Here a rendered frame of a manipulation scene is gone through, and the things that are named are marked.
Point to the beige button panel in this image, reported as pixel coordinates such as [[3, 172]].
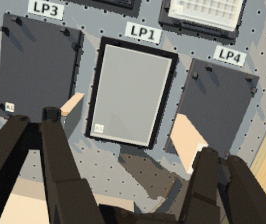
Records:
[[27, 203]]

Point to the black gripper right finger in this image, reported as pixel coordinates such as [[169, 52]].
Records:
[[244, 199]]

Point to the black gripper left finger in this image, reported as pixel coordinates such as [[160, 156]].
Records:
[[69, 197]]

